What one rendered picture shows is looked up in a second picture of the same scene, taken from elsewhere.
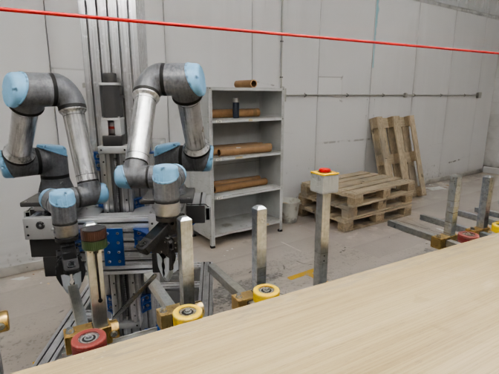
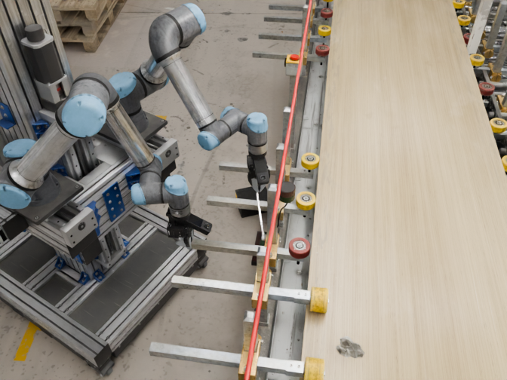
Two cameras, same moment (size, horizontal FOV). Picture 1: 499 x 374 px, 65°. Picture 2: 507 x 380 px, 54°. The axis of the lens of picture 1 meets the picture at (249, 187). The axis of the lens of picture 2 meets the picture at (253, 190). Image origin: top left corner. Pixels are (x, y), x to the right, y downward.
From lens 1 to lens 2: 167 cm
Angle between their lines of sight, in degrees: 53
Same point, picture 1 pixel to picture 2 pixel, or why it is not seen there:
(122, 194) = (84, 151)
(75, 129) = (127, 121)
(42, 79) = (102, 91)
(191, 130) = not seen: hidden behind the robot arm
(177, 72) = (191, 22)
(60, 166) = not seen: hidden behind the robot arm
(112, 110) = (57, 71)
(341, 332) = (372, 157)
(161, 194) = (264, 139)
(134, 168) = (219, 129)
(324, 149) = not seen: outside the picture
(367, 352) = (392, 158)
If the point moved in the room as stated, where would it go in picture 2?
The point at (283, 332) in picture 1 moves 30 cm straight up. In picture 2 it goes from (356, 174) to (366, 117)
